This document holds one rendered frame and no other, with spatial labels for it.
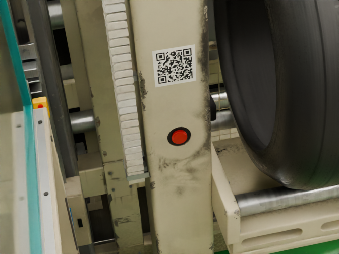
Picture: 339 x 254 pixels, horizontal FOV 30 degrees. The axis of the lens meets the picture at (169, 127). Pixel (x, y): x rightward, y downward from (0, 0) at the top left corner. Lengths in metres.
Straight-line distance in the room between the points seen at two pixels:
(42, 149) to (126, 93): 0.29
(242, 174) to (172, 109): 0.39
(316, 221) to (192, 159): 0.28
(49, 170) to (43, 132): 0.08
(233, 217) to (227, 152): 0.36
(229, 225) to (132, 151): 0.23
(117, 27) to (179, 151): 0.30
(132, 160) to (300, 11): 0.46
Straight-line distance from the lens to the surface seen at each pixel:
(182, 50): 1.10
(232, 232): 1.25
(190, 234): 1.40
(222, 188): 1.26
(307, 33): 0.99
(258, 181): 1.48
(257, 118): 1.46
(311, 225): 1.34
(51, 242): 0.76
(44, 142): 0.90
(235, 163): 1.53
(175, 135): 1.20
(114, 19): 1.06
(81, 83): 2.02
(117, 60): 1.10
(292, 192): 1.30
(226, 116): 1.48
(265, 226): 1.30
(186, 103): 1.16
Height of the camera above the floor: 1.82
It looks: 38 degrees down
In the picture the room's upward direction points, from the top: 4 degrees counter-clockwise
